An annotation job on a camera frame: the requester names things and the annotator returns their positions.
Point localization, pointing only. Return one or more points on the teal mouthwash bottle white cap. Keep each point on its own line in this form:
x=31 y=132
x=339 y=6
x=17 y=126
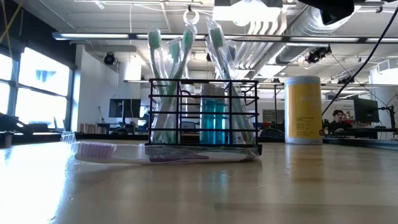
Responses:
x=220 y=124
x=207 y=124

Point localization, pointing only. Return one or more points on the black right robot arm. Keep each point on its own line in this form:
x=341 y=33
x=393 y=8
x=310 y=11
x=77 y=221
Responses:
x=335 y=12

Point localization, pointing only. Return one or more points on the black monitor on stand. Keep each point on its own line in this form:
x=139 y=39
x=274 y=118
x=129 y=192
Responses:
x=124 y=108

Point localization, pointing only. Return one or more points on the long ceiling light bar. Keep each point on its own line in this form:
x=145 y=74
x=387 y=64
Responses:
x=93 y=36

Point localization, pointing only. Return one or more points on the yellow wipes canister white lid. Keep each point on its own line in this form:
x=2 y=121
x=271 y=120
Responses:
x=303 y=109

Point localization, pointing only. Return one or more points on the person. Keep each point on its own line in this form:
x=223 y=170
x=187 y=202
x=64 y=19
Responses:
x=339 y=126

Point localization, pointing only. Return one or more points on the orange toothbrush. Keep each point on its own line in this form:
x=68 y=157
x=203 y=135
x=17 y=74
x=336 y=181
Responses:
x=249 y=137

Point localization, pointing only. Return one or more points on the purple toothbrush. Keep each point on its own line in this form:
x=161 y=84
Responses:
x=186 y=157

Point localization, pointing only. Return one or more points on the white ceiling light panel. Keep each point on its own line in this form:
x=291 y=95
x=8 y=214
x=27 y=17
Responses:
x=248 y=14

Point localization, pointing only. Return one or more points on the black ceiling camera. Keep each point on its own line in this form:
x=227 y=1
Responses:
x=109 y=58

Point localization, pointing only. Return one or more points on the black ceiling spotlights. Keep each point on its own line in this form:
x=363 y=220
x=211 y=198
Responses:
x=317 y=55

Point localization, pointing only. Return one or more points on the black monitor on arm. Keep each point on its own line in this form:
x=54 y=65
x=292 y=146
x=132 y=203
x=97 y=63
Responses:
x=366 y=110

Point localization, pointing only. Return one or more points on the green toothbrush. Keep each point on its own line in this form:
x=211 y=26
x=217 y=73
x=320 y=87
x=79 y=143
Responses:
x=188 y=38
x=216 y=38
x=174 y=50
x=154 y=40

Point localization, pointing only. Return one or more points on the silver ventilation duct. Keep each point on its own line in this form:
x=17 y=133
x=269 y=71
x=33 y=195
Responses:
x=289 y=51

